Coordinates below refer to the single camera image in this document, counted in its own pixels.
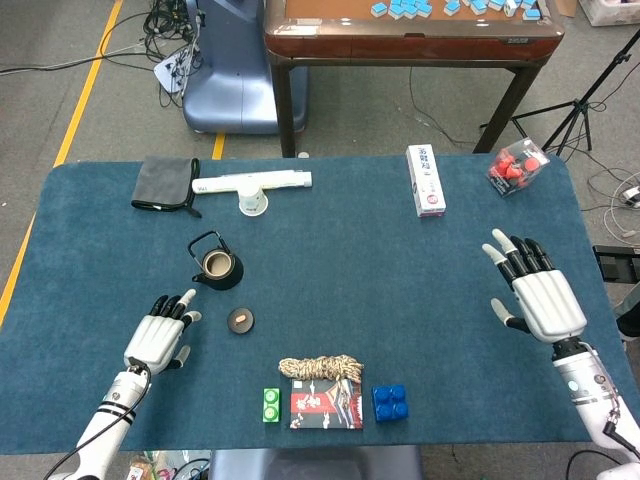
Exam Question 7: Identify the white purple toothpaste box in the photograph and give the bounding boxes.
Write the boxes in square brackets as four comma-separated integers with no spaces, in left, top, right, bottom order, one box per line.
[405,144,447,219]

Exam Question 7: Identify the blue building block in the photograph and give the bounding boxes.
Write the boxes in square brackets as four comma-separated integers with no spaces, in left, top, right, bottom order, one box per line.
[371,383,410,424]

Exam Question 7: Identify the colourful snack bags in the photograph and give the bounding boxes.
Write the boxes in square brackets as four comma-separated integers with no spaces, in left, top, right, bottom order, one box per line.
[124,449,171,480]

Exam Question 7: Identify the red black book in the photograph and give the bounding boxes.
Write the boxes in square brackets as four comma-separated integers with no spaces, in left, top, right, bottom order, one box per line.
[288,377,365,431]

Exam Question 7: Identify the black teapot lid wooden knob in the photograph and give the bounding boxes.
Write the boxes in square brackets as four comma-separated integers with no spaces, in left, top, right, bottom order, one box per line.
[226,307,256,334]

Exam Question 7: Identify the grey folded cloth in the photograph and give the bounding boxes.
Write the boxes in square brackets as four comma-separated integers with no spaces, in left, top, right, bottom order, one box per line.
[130,155,203,219]

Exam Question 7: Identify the long white roll box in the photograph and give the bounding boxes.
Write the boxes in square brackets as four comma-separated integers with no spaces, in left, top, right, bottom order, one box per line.
[191,170,314,194]

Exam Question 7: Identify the dark grey robot body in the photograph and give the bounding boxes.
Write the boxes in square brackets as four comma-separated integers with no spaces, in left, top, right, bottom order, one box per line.
[207,444,426,480]

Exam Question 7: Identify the black cast iron teapot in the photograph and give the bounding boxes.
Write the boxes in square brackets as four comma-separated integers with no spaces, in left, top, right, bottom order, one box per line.
[187,230,245,292]

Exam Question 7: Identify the white charger cable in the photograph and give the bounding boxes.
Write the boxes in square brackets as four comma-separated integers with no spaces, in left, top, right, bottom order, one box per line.
[602,172,640,239]

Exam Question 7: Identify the black tripod stand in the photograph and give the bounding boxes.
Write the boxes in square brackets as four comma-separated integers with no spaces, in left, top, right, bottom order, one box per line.
[479,29,640,157]

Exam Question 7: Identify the white paper cup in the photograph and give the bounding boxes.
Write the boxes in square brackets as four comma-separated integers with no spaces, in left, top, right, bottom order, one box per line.
[237,182,270,218]

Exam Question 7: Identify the beige braided rope bundle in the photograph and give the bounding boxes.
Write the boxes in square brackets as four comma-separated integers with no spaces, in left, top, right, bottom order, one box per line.
[277,353,365,385]

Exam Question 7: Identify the black floor cable bundle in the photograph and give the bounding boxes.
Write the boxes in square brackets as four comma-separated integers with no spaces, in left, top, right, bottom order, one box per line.
[142,0,204,109]

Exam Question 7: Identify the clear box of red capsules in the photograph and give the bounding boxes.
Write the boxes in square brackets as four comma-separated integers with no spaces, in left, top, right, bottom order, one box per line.
[486,137,551,200]

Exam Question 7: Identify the blue felt table mat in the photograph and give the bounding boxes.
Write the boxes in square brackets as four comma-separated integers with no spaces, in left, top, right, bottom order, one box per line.
[0,153,632,456]

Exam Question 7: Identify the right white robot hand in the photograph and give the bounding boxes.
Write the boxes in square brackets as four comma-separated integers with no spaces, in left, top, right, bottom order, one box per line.
[481,228,589,345]

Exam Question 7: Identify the white power strip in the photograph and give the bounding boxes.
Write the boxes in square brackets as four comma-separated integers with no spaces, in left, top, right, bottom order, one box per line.
[153,47,194,96]

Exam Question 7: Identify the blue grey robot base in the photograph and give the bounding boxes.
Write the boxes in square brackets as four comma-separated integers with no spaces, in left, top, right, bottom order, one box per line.
[182,0,309,135]

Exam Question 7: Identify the green building block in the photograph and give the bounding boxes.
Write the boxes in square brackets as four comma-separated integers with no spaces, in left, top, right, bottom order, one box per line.
[262,387,283,424]

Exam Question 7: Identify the brown mahjong table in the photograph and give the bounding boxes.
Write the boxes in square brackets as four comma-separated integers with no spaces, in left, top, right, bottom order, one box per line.
[263,0,565,159]

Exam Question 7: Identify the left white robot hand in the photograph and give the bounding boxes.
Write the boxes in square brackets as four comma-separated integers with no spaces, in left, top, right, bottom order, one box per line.
[123,288,203,376]

